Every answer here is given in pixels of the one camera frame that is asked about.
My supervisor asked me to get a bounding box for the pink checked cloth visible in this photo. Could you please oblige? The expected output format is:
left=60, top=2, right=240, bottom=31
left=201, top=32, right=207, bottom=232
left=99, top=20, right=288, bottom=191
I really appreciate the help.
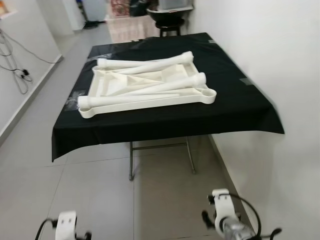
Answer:
left=106, top=14, right=161, bottom=43

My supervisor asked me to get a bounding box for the long black wall cable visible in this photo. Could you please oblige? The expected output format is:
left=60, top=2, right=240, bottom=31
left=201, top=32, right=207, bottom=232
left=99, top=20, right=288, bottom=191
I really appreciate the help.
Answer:
left=0, top=27, right=62, bottom=65

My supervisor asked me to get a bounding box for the black looped cable with plug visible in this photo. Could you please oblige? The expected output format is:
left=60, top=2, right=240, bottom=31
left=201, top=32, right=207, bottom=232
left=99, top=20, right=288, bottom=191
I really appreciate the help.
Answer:
left=0, top=47, right=33, bottom=96

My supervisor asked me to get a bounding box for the black wok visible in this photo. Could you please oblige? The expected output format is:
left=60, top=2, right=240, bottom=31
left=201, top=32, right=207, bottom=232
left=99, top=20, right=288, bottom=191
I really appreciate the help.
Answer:
left=147, top=7, right=193, bottom=23

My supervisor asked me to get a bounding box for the clear tape patch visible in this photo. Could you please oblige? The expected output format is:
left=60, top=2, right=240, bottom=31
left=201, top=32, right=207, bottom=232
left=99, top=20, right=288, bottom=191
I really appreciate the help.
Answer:
left=67, top=89, right=86, bottom=103

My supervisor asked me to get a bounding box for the cream plastic table top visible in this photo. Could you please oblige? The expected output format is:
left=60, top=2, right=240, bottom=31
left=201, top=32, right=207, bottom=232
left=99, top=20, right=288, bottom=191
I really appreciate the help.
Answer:
left=77, top=60, right=217, bottom=119

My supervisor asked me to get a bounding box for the black floor appliance base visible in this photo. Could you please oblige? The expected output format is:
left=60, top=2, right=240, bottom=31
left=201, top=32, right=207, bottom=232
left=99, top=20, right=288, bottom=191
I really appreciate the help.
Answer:
left=82, top=19, right=106, bottom=29

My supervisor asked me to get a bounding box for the cluttered wall niche shelf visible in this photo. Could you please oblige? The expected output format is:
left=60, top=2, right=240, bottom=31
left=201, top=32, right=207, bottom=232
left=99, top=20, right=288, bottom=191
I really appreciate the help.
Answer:
left=0, top=7, right=18, bottom=21

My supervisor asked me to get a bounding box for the black tablecloth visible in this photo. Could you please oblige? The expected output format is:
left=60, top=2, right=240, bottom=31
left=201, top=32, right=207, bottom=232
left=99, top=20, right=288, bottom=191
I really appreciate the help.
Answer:
left=51, top=32, right=286, bottom=162

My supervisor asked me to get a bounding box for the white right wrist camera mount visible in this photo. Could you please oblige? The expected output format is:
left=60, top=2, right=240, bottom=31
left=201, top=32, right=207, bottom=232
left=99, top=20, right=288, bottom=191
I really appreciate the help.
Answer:
left=212, top=188, right=236, bottom=222

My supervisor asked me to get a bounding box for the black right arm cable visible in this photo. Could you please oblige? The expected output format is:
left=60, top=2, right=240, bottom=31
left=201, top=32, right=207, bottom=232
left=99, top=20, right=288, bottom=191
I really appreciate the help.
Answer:
left=225, top=193, right=283, bottom=240

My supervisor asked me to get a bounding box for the red printed box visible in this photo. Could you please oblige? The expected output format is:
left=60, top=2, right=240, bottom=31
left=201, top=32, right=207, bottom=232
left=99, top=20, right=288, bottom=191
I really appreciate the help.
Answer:
left=110, top=0, right=132, bottom=17

